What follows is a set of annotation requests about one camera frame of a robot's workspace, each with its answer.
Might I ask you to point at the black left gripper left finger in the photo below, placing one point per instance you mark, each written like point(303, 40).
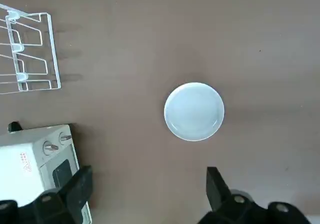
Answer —
point(75, 191)

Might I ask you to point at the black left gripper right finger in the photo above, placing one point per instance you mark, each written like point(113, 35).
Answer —
point(217, 191)

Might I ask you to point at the white toaster oven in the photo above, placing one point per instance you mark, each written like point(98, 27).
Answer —
point(20, 166)

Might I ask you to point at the larger grey flat dish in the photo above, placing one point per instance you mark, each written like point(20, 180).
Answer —
point(193, 111)

